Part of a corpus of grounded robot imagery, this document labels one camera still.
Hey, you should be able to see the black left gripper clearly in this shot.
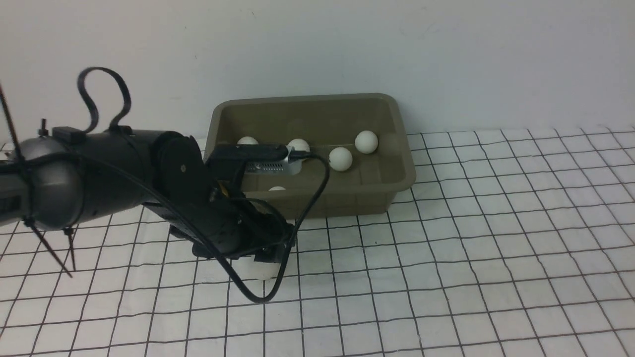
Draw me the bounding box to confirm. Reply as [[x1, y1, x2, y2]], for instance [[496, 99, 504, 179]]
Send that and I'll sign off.
[[223, 197, 296, 263]]

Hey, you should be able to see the white ping-pong ball with logo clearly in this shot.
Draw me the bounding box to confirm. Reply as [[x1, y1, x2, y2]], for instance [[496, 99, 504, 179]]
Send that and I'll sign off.
[[237, 136, 259, 145]]

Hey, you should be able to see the white ping-pong ball logo bin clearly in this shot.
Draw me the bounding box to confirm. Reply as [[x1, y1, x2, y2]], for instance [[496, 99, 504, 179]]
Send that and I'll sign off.
[[328, 147, 353, 172]]

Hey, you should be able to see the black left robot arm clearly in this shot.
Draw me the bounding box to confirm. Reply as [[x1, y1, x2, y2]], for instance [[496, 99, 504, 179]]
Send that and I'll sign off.
[[1, 130, 293, 263]]

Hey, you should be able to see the olive plastic bin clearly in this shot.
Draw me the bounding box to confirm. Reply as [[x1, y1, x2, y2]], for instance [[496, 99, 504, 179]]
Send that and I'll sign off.
[[203, 93, 416, 219]]

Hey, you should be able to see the black zip tie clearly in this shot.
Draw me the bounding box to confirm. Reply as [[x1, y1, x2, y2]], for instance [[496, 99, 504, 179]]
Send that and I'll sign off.
[[0, 88, 73, 278]]

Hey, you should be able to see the white black-grid tablecloth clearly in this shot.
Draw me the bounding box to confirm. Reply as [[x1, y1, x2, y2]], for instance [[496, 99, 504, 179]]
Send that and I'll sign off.
[[0, 126, 635, 357]]

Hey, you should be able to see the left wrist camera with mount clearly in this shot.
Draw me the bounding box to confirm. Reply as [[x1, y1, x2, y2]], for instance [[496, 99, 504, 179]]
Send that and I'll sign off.
[[204, 144, 312, 189]]

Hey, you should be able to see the black left camera cable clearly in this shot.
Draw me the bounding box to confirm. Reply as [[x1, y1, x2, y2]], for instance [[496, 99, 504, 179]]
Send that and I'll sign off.
[[74, 149, 331, 304]]

